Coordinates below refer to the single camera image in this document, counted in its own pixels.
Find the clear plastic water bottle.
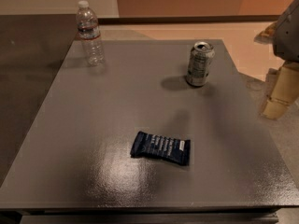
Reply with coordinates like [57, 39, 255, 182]
[76, 0, 105, 66]

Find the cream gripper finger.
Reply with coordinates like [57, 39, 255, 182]
[261, 61, 299, 119]
[254, 22, 277, 44]

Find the dark blue rxbar wrapper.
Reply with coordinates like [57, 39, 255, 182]
[130, 132, 191, 166]

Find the silver 7up soda can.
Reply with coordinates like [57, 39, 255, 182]
[186, 41, 215, 87]

